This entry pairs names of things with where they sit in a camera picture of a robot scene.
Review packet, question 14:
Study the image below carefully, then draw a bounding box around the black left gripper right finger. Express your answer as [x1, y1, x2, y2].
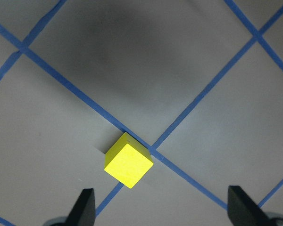
[227, 186, 269, 226]

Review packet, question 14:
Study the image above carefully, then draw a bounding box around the yellow cube block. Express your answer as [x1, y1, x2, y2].
[104, 132, 154, 189]

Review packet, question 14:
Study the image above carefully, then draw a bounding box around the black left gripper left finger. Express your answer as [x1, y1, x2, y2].
[63, 188, 96, 226]

